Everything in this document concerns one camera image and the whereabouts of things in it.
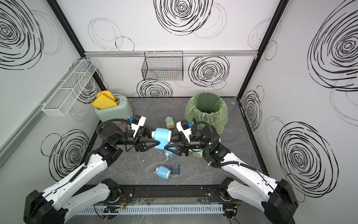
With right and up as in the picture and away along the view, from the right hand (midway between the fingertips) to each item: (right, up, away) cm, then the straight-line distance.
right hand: (166, 145), depth 59 cm
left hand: (-3, +2, 0) cm, 4 cm away
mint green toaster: (-35, +15, +37) cm, 53 cm away
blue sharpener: (-1, -11, +23) cm, 26 cm away
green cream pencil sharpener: (+16, -10, +20) cm, 27 cm away
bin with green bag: (+25, +17, +35) cm, 46 cm away
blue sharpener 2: (-4, -19, +15) cm, 24 cm away
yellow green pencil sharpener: (-2, +6, +37) cm, 38 cm away
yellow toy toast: (-44, +23, +31) cm, 59 cm away
